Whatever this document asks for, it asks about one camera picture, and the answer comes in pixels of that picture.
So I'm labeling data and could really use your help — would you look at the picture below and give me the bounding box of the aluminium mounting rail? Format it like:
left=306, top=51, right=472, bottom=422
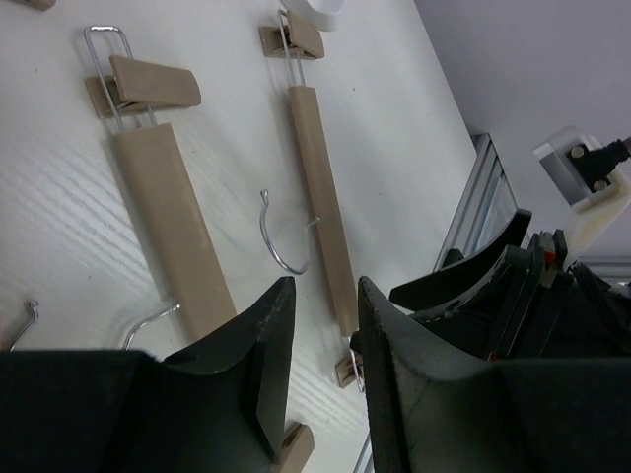
left=434, top=133, right=518, bottom=269

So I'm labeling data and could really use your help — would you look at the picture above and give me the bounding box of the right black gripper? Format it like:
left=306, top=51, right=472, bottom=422
left=388, top=209, right=630, bottom=361

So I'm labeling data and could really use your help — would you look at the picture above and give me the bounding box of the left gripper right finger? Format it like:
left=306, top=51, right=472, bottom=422
left=358, top=277, right=630, bottom=472

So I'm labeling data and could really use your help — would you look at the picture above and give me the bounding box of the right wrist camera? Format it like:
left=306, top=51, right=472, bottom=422
left=533, top=126, right=630, bottom=262

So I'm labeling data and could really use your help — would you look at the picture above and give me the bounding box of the tan clip hanger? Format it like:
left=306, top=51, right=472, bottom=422
left=278, top=424, right=315, bottom=473
left=258, top=8, right=366, bottom=393
left=83, top=25, right=236, bottom=341

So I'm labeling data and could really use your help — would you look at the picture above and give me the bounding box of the tan clip hanger angled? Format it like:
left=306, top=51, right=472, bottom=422
left=1, top=300, right=39, bottom=352

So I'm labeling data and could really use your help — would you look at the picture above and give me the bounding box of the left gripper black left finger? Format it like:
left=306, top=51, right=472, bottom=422
left=1, top=277, right=296, bottom=472

